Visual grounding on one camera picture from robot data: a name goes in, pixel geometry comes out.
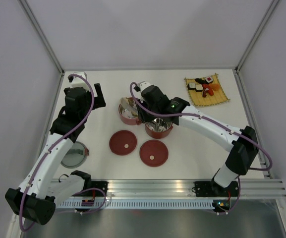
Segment round bun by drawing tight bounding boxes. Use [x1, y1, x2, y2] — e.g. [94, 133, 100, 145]
[121, 98, 135, 107]

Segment white rice black sushi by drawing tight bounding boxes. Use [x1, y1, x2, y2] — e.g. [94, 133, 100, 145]
[187, 82, 196, 90]

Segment metal tongs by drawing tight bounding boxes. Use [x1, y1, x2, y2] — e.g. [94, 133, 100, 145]
[120, 97, 138, 116]

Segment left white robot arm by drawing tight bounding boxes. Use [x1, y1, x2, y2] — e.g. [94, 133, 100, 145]
[5, 83, 106, 225]

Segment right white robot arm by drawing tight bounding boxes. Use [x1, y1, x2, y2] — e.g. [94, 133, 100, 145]
[130, 82, 259, 196]

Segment right red steel bowl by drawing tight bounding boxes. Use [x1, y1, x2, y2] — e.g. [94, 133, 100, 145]
[144, 118, 173, 139]

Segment red steel bowl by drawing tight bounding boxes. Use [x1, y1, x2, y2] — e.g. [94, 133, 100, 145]
[118, 104, 142, 125]
[144, 118, 173, 139]

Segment left red steel bowl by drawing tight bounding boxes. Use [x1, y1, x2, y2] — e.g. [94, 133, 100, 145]
[118, 104, 142, 125]

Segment left red lid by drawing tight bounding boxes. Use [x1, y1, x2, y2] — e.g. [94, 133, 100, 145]
[109, 130, 137, 156]

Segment red lid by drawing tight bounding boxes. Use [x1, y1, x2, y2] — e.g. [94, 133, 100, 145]
[139, 140, 169, 167]
[109, 130, 137, 156]

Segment right red lid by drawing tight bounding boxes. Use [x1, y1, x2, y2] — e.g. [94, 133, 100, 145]
[139, 140, 169, 167]

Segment grey transparent lid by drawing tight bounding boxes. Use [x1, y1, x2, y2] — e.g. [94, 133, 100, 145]
[60, 141, 89, 169]

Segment red salmon nigiri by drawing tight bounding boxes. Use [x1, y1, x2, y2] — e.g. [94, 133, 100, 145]
[202, 84, 214, 98]

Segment orange shrimp sushi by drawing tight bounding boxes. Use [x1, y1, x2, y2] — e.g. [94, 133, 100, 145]
[210, 83, 221, 91]

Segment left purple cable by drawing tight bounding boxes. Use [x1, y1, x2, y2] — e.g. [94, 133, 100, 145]
[18, 73, 96, 233]

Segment purple cable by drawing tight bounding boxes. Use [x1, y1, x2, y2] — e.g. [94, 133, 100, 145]
[129, 82, 274, 216]
[18, 73, 96, 233]

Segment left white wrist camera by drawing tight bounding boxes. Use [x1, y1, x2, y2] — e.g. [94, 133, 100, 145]
[68, 71, 89, 89]

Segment white slotted cable duct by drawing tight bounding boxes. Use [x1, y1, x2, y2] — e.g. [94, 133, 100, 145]
[58, 199, 214, 210]

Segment left aluminium frame post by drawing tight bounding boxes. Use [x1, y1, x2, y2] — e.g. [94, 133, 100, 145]
[18, 0, 64, 75]

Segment aluminium frame post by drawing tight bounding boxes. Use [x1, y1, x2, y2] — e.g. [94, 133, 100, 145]
[234, 0, 281, 74]
[18, 0, 64, 75]

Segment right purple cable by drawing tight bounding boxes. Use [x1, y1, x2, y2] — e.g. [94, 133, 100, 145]
[129, 82, 274, 216]

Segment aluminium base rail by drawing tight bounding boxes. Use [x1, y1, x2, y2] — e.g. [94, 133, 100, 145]
[48, 178, 286, 199]

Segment right aluminium frame post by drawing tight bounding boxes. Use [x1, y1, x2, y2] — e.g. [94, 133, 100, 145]
[234, 0, 281, 74]

